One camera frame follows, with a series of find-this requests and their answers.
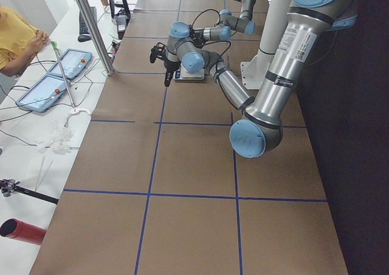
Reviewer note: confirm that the black tripod leg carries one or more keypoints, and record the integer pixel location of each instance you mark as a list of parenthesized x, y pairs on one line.
[(10, 186)]

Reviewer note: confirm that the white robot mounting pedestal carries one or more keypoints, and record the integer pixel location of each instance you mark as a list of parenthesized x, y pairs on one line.
[(253, 72)]

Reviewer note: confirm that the near blue teach pendant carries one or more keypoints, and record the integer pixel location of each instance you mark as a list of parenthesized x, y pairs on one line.
[(43, 94)]

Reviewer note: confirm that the aluminium frame post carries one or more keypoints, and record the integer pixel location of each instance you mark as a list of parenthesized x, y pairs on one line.
[(97, 39)]

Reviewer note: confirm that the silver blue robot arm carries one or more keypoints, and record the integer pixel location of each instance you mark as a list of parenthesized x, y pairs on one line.
[(226, 23), (260, 94)]

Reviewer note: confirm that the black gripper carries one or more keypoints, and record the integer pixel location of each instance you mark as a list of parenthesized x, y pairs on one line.
[(169, 67)]

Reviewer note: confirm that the far blue teach pendant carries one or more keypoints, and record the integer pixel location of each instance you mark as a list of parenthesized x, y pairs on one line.
[(74, 61)]

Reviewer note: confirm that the white crumpled tissue pile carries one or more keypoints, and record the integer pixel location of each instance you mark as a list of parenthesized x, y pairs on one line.
[(58, 139)]

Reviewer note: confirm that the blue teach pendant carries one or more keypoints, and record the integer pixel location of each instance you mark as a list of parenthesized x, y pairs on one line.
[(43, 94), (74, 61)]

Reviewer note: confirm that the white plastic tweezers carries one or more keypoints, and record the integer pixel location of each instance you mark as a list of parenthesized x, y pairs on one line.
[(43, 170)]

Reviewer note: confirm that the black computer mouse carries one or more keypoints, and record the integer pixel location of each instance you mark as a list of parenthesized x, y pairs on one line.
[(84, 38)]

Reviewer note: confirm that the silver digital kitchen scale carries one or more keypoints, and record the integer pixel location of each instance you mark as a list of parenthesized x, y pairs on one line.
[(182, 75)]

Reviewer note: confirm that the black power adapter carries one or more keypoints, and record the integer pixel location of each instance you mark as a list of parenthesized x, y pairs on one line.
[(121, 23)]

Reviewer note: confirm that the red cylinder tube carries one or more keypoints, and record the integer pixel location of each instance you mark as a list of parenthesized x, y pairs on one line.
[(22, 231)]

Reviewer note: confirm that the person in yellow shirt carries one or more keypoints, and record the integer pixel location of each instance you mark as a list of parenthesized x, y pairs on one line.
[(20, 42)]

